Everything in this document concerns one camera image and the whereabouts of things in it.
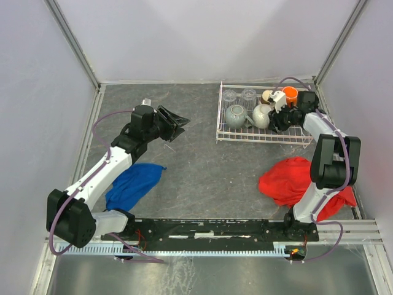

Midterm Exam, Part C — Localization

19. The cream ceramic mug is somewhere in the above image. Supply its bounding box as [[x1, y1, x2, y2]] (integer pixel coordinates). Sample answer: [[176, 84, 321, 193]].
[[252, 104, 272, 129]]

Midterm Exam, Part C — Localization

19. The steel tin cup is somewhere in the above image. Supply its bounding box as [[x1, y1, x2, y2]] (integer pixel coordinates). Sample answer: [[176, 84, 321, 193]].
[[259, 90, 273, 104]]

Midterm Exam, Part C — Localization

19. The orange enamel mug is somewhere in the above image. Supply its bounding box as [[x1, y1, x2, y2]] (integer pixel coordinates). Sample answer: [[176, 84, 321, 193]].
[[282, 86, 298, 108]]

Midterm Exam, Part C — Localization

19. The white wire dish rack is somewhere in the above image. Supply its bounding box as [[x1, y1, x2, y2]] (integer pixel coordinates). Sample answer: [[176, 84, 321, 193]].
[[216, 82, 313, 148]]

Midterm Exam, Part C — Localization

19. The clear plastic cup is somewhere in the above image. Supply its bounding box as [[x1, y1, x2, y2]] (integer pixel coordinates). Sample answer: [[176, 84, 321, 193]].
[[240, 88, 257, 111], [222, 89, 237, 109]]

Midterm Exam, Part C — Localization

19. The grey-green glazed mug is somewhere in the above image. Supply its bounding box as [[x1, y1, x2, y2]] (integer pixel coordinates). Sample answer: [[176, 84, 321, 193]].
[[225, 104, 254, 129]]

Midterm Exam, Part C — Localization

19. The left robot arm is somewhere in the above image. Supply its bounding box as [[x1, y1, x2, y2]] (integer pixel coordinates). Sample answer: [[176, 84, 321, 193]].
[[46, 103, 190, 249]]

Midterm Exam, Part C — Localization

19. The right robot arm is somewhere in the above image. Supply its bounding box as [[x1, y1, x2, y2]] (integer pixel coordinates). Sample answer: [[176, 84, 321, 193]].
[[267, 90, 361, 241]]

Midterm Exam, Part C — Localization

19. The red cloth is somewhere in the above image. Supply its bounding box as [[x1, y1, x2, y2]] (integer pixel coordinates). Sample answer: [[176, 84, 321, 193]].
[[258, 157, 357, 222]]

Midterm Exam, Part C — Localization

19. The blue cloth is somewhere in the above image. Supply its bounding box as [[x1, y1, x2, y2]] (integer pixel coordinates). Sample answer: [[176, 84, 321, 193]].
[[105, 163, 166, 211]]

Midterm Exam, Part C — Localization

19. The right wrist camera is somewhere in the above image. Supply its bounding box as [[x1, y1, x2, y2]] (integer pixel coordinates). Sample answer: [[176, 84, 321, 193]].
[[269, 90, 287, 113]]

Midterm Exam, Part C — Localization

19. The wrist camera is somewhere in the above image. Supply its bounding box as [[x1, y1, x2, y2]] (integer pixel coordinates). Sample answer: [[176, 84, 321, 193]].
[[141, 98, 152, 107], [269, 90, 287, 113]]

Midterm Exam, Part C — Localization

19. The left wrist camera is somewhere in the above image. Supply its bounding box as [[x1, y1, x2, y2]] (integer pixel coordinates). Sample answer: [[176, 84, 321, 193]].
[[141, 98, 152, 107]]

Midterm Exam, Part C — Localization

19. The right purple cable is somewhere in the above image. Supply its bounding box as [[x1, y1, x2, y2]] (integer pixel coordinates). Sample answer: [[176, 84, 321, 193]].
[[273, 76, 352, 264]]

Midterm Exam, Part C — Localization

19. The purple cable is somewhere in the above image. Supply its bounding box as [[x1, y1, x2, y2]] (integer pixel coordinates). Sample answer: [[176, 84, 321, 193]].
[[273, 76, 352, 264], [49, 109, 165, 264]]

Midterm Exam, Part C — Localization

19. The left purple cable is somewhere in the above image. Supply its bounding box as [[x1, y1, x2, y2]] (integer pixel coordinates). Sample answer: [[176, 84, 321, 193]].
[[49, 109, 165, 264]]

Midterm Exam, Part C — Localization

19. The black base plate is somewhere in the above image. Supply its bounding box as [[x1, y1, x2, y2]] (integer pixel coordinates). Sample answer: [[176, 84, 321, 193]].
[[118, 218, 319, 251]]

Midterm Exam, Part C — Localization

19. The blue cable duct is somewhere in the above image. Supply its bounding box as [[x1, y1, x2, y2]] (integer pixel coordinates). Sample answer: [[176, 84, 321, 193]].
[[65, 242, 290, 258]]

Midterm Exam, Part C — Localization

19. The aluminium frame rail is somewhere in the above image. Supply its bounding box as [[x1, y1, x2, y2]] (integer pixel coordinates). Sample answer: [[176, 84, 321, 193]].
[[52, 218, 381, 248]]

